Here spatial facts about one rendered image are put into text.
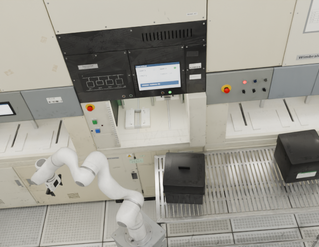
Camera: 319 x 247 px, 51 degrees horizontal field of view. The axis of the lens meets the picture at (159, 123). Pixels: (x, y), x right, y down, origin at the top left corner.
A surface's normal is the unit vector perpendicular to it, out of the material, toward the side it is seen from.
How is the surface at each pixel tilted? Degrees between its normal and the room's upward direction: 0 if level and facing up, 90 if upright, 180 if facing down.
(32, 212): 0
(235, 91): 90
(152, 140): 0
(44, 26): 90
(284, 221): 0
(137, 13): 93
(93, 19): 93
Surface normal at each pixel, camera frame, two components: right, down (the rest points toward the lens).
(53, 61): 0.04, 0.73
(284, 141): -0.08, -0.68
